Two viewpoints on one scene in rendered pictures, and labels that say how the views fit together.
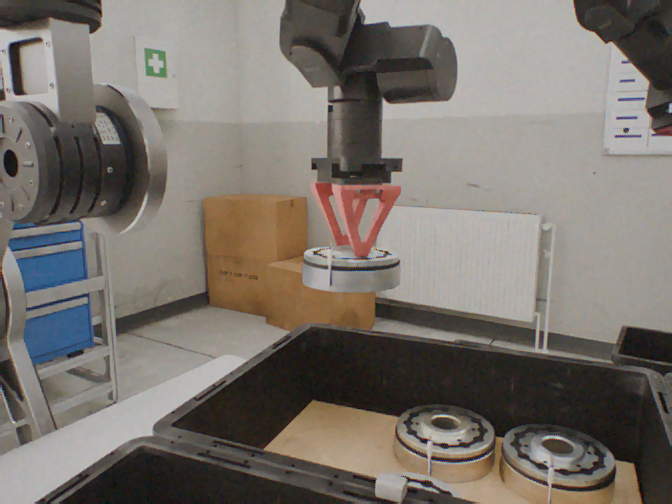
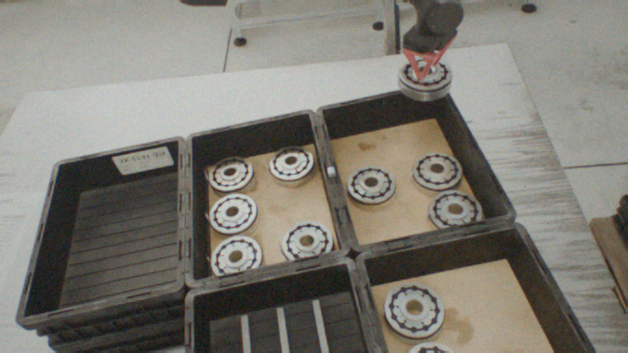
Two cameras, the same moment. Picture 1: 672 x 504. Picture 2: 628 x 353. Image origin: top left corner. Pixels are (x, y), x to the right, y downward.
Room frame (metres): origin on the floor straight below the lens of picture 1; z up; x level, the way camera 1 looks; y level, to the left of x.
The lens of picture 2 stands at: (0.01, -0.61, 1.69)
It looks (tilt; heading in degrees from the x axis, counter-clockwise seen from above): 49 degrees down; 67
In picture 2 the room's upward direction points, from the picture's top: 12 degrees counter-clockwise
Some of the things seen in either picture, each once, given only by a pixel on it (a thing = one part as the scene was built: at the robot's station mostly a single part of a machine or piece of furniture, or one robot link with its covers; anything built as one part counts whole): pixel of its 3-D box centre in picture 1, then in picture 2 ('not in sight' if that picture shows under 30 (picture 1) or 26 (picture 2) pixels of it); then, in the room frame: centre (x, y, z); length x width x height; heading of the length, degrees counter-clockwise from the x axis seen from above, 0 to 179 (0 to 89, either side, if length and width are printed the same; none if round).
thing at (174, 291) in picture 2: not in sight; (113, 220); (-0.10, 0.15, 0.92); 0.40 x 0.30 x 0.02; 67
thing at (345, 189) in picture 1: (357, 209); (425, 55); (0.56, -0.02, 1.09); 0.07 x 0.07 x 0.09; 20
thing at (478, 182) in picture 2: (429, 459); (403, 176); (0.46, -0.09, 0.87); 0.40 x 0.30 x 0.11; 67
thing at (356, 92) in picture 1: (360, 78); not in sight; (0.57, -0.03, 1.22); 0.07 x 0.06 x 0.07; 57
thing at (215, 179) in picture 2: not in sight; (231, 173); (0.16, 0.16, 0.86); 0.10 x 0.10 x 0.01
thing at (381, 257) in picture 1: (351, 255); (425, 73); (0.57, -0.02, 1.04); 0.10 x 0.10 x 0.01
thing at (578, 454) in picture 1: (557, 447); (455, 209); (0.48, -0.22, 0.86); 0.05 x 0.05 x 0.01
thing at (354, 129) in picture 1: (354, 139); (432, 19); (0.57, -0.02, 1.16); 0.10 x 0.07 x 0.07; 20
